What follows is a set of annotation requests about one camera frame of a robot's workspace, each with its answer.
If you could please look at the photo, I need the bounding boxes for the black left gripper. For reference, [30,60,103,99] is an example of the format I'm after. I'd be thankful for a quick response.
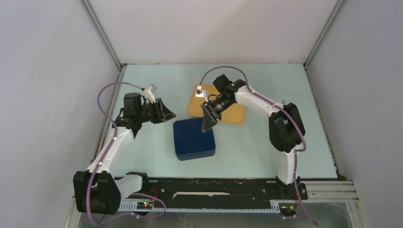
[137,98,175,124]

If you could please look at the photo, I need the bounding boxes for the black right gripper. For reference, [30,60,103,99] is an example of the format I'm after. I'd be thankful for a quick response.
[201,96,234,133]

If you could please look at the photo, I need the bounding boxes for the dark blue box lid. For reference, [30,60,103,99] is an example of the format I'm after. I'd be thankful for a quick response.
[173,118,216,150]

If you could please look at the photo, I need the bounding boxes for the blue chocolate box with insert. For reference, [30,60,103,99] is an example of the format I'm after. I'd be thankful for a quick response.
[175,148,215,161]

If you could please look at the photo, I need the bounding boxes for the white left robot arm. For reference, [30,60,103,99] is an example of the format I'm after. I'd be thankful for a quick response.
[73,93,176,215]

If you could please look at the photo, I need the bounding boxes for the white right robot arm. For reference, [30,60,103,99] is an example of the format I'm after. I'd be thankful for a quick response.
[195,75,306,199]

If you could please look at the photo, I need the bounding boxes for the yellow plastic tray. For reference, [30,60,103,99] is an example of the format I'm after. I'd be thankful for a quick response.
[187,84,247,124]

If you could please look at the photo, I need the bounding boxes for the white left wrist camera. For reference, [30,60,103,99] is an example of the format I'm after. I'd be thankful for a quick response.
[142,84,157,103]

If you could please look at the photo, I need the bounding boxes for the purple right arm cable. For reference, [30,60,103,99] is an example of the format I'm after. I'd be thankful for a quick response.
[199,66,318,227]

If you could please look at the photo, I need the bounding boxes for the aluminium corner post left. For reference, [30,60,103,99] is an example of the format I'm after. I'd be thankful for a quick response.
[80,0,123,71]

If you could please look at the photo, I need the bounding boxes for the aluminium corner post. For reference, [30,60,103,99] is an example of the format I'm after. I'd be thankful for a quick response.
[304,0,346,70]
[80,0,123,71]

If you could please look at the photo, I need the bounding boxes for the aluminium corner post right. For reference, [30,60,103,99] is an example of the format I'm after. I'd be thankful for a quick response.
[304,0,346,70]

